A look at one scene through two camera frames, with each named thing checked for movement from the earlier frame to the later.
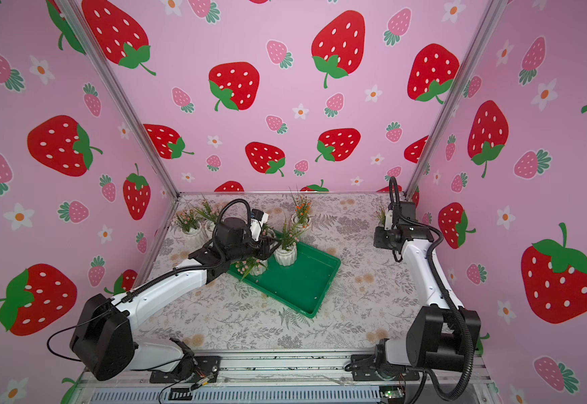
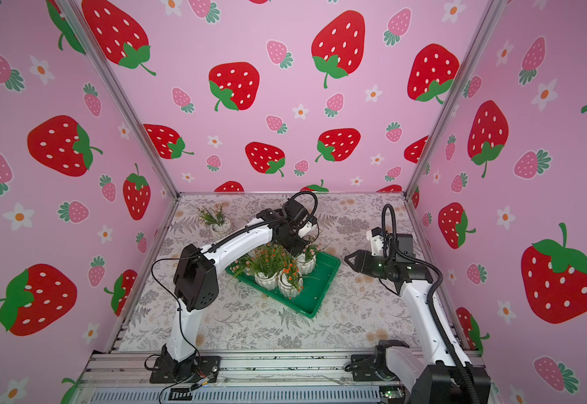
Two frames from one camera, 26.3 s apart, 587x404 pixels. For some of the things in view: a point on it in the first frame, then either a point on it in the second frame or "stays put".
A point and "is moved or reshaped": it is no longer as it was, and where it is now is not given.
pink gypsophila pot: x=251 y=266 stays put
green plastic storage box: x=302 y=286 stays put
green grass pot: x=382 y=216 -> x=265 y=262
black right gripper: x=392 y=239 -> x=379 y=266
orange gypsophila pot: x=302 y=218 is moved or reshaped
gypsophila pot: x=189 y=223 -> x=306 y=260
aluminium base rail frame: x=287 y=380 stays put
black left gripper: x=263 y=251 -> x=296 y=250
